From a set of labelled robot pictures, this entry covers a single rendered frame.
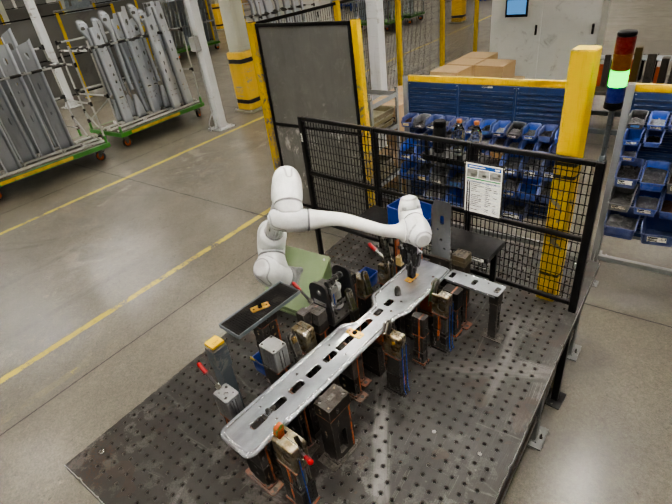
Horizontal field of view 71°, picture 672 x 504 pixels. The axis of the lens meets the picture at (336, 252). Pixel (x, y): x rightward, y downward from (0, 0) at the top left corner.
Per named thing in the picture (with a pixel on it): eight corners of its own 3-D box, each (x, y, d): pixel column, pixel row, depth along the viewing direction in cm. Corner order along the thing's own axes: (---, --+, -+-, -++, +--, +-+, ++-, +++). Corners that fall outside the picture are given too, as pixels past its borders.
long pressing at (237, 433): (253, 466, 163) (252, 464, 162) (214, 433, 176) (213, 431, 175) (453, 270, 246) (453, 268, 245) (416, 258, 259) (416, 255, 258)
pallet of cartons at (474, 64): (485, 158, 607) (490, 74, 551) (429, 150, 654) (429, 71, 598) (520, 129, 681) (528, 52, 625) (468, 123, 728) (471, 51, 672)
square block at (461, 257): (462, 313, 260) (465, 259, 241) (449, 308, 265) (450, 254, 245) (469, 305, 265) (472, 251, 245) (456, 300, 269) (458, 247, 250)
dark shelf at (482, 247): (487, 264, 244) (487, 260, 243) (352, 223, 298) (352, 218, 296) (505, 245, 258) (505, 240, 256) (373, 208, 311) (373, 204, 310)
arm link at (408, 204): (396, 222, 227) (402, 236, 216) (394, 193, 218) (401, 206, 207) (418, 219, 227) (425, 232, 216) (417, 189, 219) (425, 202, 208)
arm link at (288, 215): (308, 224, 206) (306, 197, 211) (267, 226, 204) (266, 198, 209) (308, 236, 218) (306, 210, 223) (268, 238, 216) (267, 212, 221)
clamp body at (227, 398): (245, 464, 196) (224, 407, 177) (228, 450, 203) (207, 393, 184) (262, 448, 202) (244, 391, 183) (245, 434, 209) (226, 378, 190)
